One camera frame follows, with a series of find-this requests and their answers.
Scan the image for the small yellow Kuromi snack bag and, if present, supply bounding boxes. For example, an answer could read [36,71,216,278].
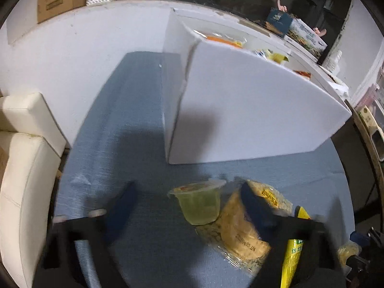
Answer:
[195,179,294,278]

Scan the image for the yellow snack packet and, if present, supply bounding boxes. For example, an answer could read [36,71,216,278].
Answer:
[280,205,313,288]

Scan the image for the green jelly cup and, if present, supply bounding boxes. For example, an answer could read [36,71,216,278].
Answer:
[167,179,227,226]

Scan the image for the orange white snack packet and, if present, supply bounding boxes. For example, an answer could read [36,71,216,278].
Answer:
[193,29,247,49]

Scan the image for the blue table cloth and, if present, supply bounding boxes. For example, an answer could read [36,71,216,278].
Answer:
[55,51,355,287]

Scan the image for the cream leather sofa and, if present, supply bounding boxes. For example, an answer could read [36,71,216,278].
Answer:
[1,92,66,287]

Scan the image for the white cardboard storage box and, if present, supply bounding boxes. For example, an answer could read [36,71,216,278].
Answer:
[162,9,351,164]

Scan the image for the yellow green snack bag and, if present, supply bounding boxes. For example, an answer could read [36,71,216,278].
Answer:
[254,49,289,64]

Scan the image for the white plastic bottle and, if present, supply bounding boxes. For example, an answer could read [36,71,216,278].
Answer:
[322,50,342,75]

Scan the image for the landscape printed gift box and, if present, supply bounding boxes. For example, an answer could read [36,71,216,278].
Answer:
[264,8,327,62]

